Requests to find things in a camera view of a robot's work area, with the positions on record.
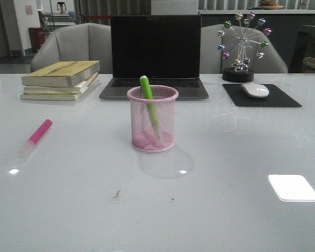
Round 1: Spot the green highlighter pen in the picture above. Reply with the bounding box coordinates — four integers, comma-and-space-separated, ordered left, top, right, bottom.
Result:
140, 76, 161, 140

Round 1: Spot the pink highlighter pen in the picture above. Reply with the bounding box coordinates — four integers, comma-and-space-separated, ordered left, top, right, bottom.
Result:
17, 119, 53, 158

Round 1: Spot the pink mesh pen holder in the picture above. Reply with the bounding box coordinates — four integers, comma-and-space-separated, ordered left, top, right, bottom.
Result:
127, 85, 179, 152

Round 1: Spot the grey laptop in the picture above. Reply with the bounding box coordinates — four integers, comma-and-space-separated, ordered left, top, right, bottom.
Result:
99, 15, 208, 100

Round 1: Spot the middle book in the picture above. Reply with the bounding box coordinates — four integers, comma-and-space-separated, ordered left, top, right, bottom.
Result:
24, 73, 98, 94

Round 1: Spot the bottom book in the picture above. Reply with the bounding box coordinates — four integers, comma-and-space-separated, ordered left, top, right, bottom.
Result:
19, 85, 92, 101

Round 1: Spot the ferris wheel desk ornament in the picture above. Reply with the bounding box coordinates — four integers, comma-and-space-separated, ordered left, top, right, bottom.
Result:
217, 12, 272, 82

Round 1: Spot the grey right armchair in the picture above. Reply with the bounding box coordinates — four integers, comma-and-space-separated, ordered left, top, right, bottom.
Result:
199, 24, 288, 74

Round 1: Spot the grey armchair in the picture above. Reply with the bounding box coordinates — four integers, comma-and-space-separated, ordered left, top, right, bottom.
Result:
30, 23, 113, 74
199, 24, 288, 74

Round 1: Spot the white computer mouse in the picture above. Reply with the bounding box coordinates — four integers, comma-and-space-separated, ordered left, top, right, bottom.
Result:
241, 82, 269, 98

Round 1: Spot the grey left armchair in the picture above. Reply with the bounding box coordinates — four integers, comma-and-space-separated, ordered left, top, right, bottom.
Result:
30, 23, 113, 74

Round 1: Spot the yellow top book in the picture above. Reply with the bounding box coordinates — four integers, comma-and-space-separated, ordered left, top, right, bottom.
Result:
22, 60, 100, 87

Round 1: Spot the white cabinet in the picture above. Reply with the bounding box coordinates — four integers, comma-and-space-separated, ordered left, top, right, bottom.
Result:
151, 0, 198, 15

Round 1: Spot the black mouse pad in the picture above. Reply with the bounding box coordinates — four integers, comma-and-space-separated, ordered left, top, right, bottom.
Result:
223, 83, 302, 108

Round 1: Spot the red barrier belt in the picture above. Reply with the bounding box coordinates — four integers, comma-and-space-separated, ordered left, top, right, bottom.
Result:
84, 15, 111, 20

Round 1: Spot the red trash bin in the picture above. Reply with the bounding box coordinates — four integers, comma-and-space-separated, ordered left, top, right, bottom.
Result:
28, 27, 45, 53

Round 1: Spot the fruit bowl on counter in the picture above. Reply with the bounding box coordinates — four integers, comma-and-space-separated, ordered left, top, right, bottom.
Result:
259, 0, 284, 10

